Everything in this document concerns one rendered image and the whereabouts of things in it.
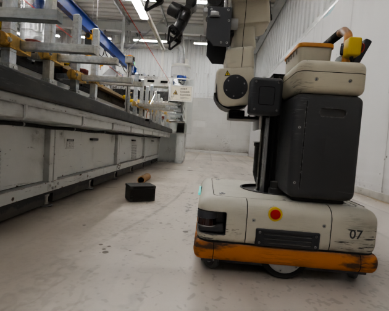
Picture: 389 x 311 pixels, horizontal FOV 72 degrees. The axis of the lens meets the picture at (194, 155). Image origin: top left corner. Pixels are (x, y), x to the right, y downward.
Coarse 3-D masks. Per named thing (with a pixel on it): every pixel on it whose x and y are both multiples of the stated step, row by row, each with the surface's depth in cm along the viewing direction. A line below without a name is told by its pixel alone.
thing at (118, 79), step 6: (60, 78) 153; (66, 78) 152; (84, 78) 152; (90, 78) 152; (96, 78) 152; (102, 78) 151; (108, 78) 151; (114, 78) 151; (120, 78) 151; (126, 78) 151; (132, 78) 152
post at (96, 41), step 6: (96, 30) 171; (96, 36) 171; (96, 42) 171; (96, 66) 172; (96, 72) 173; (90, 84) 173; (90, 90) 173; (96, 90) 175; (90, 96) 173; (96, 96) 176
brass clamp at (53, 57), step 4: (40, 52) 120; (44, 52) 120; (48, 52) 120; (40, 56) 120; (44, 56) 120; (48, 56) 121; (52, 56) 123; (56, 56) 126; (52, 60) 124; (56, 60) 126; (56, 64) 130; (60, 64) 130
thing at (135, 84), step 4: (100, 84) 178; (104, 84) 177; (108, 84) 177; (112, 84) 176; (116, 84) 176; (120, 84) 176; (124, 84) 176; (128, 84) 176; (132, 84) 176; (136, 84) 176; (140, 84) 176
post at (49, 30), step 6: (48, 0) 121; (54, 0) 123; (48, 6) 122; (54, 6) 123; (48, 24) 122; (54, 24) 124; (48, 30) 122; (54, 30) 124; (48, 36) 122; (54, 36) 125; (48, 42) 122; (54, 42) 125; (48, 60) 123; (48, 66) 123; (48, 72) 123
